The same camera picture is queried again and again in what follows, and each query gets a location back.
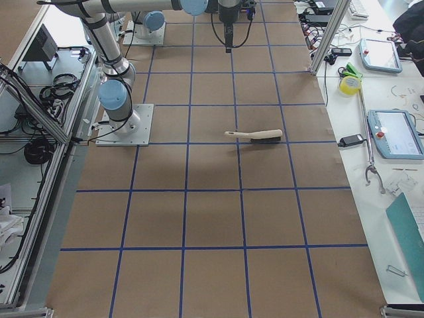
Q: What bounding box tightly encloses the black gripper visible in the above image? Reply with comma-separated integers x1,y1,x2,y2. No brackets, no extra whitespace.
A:
224,23,234,53

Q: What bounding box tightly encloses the beige hand brush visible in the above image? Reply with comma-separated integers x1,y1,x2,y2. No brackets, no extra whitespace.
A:
224,129,283,144

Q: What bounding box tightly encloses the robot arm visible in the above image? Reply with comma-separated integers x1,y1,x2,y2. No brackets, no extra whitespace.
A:
131,1,243,53
36,1,208,136

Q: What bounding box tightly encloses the yellow tape roll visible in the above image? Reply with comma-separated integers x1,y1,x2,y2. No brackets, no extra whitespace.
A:
339,76,361,95

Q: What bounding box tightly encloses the upper teach pendant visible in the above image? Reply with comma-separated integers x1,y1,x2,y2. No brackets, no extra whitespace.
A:
358,38,403,74

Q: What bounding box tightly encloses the teach pendant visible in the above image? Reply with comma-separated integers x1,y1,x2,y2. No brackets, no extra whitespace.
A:
368,109,423,160
358,38,403,74

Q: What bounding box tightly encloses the black power adapter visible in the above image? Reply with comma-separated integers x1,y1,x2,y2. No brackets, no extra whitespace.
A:
337,134,366,148

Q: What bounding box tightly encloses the lower teach pendant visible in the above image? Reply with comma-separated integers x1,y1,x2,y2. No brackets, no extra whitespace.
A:
368,109,423,160

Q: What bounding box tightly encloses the metal reacher grabber tool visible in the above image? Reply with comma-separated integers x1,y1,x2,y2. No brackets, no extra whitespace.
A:
358,83,386,195

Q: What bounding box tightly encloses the green cutting mat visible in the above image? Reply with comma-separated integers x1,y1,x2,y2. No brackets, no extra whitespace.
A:
386,193,423,301

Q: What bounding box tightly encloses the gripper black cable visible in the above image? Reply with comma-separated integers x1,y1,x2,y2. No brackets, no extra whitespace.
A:
211,6,258,50

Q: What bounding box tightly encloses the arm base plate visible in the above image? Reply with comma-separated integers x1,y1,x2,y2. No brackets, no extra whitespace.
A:
95,104,154,146
123,21,166,46

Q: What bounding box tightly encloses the aluminium frame post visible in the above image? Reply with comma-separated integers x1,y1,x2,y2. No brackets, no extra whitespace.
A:
309,0,350,76

